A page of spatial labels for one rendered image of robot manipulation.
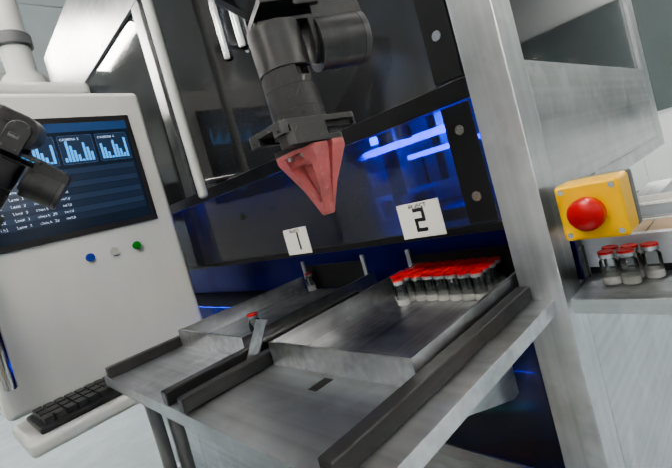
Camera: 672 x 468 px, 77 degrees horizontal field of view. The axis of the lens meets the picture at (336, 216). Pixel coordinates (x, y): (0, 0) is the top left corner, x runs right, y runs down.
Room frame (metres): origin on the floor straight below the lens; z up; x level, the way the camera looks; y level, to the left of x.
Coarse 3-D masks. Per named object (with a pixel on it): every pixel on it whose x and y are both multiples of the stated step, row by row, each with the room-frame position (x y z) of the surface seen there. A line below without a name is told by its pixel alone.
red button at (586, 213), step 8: (576, 200) 0.50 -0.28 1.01; (584, 200) 0.49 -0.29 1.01; (592, 200) 0.49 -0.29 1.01; (568, 208) 0.50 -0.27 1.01; (576, 208) 0.49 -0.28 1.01; (584, 208) 0.49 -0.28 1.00; (592, 208) 0.48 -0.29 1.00; (600, 208) 0.48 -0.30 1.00; (568, 216) 0.50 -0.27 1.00; (576, 216) 0.49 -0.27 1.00; (584, 216) 0.49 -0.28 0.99; (592, 216) 0.48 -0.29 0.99; (600, 216) 0.48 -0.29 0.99; (576, 224) 0.50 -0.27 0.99; (584, 224) 0.49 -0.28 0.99; (592, 224) 0.48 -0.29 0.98; (600, 224) 0.48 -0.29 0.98
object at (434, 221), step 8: (424, 200) 0.68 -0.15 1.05; (432, 200) 0.67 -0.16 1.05; (400, 208) 0.72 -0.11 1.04; (408, 208) 0.71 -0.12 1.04; (424, 208) 0.68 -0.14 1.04; (432, 208) 0.67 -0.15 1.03; (400, 216) 0.72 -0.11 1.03; (408, 216) 0.71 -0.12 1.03; (416, 216) 0.70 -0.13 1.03; (432, 216) 0.68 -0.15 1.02; (440, 216) 0.67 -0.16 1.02; (408, 224) 0.71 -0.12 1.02; (424, 224) 0.69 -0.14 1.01; (432, 224) 0.68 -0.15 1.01; (440, 224) 0.67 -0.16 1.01; (408, 232) 0.72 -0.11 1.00; (416, 232) 0.70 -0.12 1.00; (424, 232) 0.69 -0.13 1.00; (432, 232) 0.68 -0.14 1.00; (440, 232) 0.67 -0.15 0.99
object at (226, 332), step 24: (288, 288) 1.05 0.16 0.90; (336, 288) 0.99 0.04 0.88; (360, 288) 0.87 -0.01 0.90; (240, 312) 0.95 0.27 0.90; (264, 312) 0.95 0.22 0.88; (288, 312) 0.89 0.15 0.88; (192, 336) 0.81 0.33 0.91; (216, 336) 0.73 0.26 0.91; (240, 336) 0.68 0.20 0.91; (264, 336) 0.70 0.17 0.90
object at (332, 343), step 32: (384, 288) 0.79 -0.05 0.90; (512, 288) 0.60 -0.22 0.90; (320, 320) 0.68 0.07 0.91; (352, 320) 0.71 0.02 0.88; (384, 320) 0.66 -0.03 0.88; (416, 320) 0.62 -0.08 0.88; (448, 320) 0.59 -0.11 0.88; (288, 352) 0.58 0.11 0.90; (320, 352) 0.52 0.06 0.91; (352, 352) 0.48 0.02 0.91; (384, 352) 0.54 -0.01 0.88; (416, 352) 0.43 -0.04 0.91
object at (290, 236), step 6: (294, 228) 0.94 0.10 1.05; (300, 228) 0.92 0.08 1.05; (288, 234) 0.96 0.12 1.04; (294, 234) 0.94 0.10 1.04; (300, 234) 0.93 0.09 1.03; (306, 234) 0.91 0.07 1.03; (288, 240) 0.96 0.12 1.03; (294, 240) 0.95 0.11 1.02; (300, 240) 0.93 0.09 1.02; (306, 240) 0.92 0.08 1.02; (288, 246) 0.97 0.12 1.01; (294, 246) 0.95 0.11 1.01; (306, 246) 0.92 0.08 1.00; (294, 252) 0.96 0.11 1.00; (300, 252) 0.94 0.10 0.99; (306, 252) 0.93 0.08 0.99
